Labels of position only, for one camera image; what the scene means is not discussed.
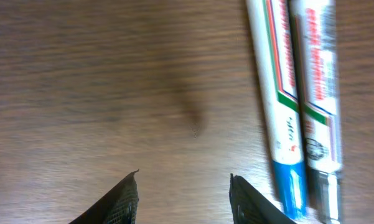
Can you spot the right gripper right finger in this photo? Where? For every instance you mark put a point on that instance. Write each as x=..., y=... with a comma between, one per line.
x=249, y=206

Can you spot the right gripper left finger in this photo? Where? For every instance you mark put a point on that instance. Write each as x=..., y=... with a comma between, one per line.
x=117, y=206

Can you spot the white marker blue cap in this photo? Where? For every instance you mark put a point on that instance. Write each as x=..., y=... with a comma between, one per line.
x=271, y=34

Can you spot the white marker black cap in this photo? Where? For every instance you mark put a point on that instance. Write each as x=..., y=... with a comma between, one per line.
x=315, y=38

